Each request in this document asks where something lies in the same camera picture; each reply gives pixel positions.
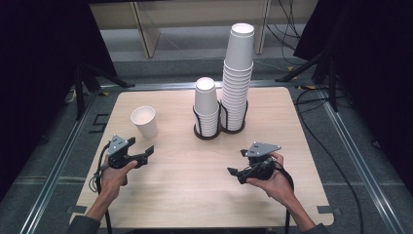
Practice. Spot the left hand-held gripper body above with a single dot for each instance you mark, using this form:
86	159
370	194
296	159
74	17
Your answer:
117	146

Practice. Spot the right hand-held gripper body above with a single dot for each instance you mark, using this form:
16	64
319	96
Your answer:
261	148

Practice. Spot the white paper cup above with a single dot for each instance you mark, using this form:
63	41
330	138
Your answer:
147	128

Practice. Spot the black double cup holder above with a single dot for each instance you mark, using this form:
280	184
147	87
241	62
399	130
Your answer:
207	137

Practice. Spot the short stack of white cups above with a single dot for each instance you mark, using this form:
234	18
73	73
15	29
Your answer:
206	100

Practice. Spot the tall stack of white cups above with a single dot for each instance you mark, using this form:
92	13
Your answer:
239	52

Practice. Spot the person's left hand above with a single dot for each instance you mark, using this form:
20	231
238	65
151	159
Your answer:
112	182

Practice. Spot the person's right hand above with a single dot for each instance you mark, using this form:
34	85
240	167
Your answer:
279	185

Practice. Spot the black metal stand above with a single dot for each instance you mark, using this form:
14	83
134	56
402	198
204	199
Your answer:
79	94
332	84

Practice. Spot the black tape strip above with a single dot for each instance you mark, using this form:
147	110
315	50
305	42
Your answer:
326	209
78	209

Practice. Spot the person's grey left sleeve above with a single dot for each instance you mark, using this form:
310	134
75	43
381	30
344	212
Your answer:
82	226

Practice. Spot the person's grey sleeve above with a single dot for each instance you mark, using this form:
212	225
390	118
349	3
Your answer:
319	229
82	226

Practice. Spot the person's grey right sleeve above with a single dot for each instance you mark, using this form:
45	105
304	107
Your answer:
319	229

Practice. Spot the black curtain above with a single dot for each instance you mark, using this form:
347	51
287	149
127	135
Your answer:
39	65
373	48

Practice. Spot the light wooden shelf unit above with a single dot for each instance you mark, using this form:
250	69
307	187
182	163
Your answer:
146	29

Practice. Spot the aluminium floor rail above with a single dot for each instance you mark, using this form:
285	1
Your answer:
156	86
363	169
55	172

